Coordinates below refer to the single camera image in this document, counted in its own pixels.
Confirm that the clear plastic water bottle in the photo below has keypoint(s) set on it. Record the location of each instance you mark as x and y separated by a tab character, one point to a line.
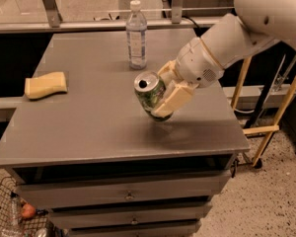
136	27

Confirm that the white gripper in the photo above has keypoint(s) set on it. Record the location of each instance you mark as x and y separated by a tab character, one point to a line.
194	63

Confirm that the orange fruit in basket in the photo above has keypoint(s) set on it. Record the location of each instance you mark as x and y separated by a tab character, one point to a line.
28	211

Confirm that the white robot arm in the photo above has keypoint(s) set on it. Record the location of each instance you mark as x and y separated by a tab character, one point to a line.
256	26

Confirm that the green soda can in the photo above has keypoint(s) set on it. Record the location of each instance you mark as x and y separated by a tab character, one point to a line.
149	89

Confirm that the black wire basket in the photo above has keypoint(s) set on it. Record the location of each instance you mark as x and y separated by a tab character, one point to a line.
12	224

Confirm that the yellow sponge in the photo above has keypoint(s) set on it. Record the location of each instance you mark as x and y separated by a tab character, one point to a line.
45	85

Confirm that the metal railing frame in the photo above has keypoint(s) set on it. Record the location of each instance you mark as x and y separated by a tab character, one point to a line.
38	16

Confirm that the grey drawer cabinet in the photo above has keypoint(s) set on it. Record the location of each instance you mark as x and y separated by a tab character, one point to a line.
95	161

